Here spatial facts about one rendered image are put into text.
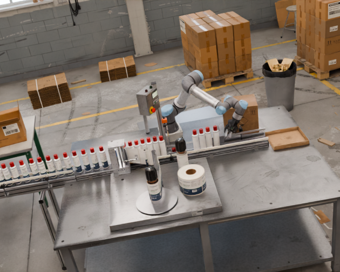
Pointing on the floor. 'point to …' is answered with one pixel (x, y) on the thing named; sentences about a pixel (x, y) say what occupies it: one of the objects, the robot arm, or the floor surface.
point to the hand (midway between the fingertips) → (225, 136)
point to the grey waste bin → (280, 91)
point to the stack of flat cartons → (48, 90)
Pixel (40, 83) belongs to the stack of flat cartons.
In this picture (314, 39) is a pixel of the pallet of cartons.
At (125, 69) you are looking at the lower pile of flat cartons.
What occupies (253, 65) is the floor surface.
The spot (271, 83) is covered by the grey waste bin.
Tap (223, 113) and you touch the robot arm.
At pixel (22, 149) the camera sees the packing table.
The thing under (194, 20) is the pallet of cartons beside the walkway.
